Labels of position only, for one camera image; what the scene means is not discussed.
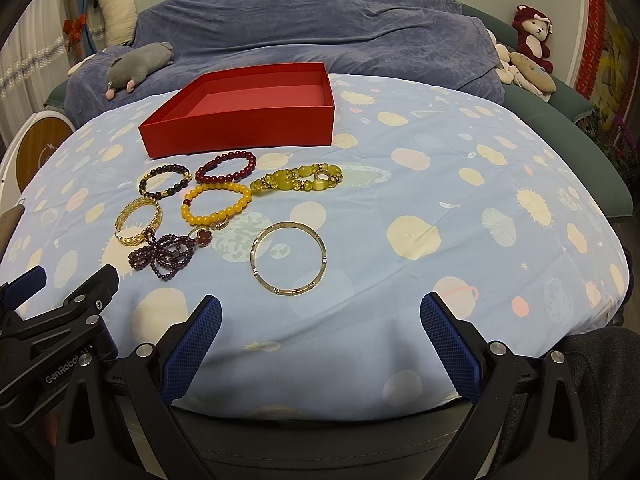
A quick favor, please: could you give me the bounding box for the gold chain link bracelet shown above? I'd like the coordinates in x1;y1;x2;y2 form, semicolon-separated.
114;196;164;247

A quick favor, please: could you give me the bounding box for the dark garnet bead strand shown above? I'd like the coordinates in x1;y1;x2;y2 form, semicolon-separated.
128;226;213;281

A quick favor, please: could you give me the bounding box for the thin gold bangle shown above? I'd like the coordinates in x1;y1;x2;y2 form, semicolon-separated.
248;220;329;297

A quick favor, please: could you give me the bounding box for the yellow amber bead bracelet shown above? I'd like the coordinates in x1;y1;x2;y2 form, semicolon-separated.
180;181;253;228

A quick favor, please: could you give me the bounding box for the black and gold bead bracelet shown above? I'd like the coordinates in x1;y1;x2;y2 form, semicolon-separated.
136;162;193;201

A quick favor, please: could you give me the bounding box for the dark red bead bracelet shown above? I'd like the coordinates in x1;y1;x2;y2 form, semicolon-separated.
194;149;257;184

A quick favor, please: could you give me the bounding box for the yellow green stone bracelet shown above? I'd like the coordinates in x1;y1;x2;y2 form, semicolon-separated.
249;161;345;196

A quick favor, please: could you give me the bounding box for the planet print blue sheet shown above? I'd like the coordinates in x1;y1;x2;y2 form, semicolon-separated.
1;75;629;419

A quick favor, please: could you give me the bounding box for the grey mouse plush toy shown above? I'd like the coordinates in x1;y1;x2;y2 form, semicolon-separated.
105;42;174;101

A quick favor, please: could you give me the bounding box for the red shallow cardboard box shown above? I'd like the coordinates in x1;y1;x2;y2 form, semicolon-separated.
139;62;335;159

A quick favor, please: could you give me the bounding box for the beige cookie plush cushion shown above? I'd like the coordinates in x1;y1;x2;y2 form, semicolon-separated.
510;52;556;94

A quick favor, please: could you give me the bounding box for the white sheep plush toy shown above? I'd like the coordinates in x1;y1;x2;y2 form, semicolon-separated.
93;0;138;47

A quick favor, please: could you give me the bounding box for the red monkey plush toy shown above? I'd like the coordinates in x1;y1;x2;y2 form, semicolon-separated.
512;4;553;74

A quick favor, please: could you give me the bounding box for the blue grey blanket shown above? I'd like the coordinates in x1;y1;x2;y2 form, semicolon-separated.
64;0;504;127

